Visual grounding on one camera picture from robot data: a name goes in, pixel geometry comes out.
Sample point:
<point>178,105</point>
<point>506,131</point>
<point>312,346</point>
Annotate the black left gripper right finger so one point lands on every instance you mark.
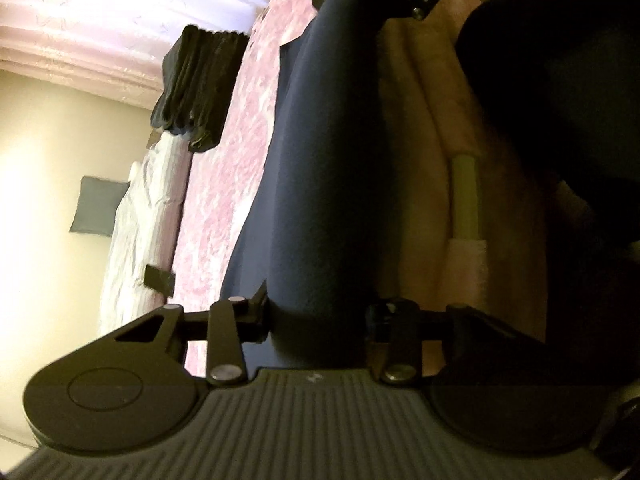
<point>399,328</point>

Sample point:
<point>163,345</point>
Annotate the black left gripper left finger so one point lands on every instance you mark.
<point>151,350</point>

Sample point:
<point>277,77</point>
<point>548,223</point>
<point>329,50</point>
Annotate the navy blue garment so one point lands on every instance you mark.
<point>315,238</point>

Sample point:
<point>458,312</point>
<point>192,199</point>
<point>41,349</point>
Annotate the stack of folded dark clothes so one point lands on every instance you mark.
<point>199,74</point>

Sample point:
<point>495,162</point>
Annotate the black phone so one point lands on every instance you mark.
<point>159,280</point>

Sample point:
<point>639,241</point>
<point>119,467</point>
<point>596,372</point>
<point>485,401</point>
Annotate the grey striped duvet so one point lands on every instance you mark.
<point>146,229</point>

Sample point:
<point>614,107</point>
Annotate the pink floral bedspread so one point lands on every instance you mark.
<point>223,181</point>

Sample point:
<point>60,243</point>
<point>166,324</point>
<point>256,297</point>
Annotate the grey pillow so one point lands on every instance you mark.
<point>97,205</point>

